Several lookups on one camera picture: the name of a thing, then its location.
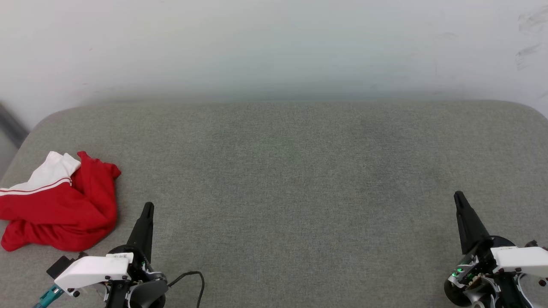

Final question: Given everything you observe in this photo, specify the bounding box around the thin black cable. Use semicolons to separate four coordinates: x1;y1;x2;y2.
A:
167;271;205;308

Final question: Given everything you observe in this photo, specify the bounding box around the red and white garment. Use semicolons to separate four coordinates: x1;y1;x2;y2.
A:
0;151;122;252

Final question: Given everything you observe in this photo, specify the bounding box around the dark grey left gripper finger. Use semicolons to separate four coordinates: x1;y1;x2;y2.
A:
126;202;155;263

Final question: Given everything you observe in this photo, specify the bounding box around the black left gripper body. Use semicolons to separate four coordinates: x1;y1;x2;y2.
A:
105;245;168;308

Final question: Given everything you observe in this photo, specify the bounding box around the teal cable connector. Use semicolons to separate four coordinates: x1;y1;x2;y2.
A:
33;284;65;308

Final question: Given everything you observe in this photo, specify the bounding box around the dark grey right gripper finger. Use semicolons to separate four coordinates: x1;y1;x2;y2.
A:
453;191;491;256

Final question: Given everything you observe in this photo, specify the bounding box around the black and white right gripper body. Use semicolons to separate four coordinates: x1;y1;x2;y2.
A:
443;235;536;308

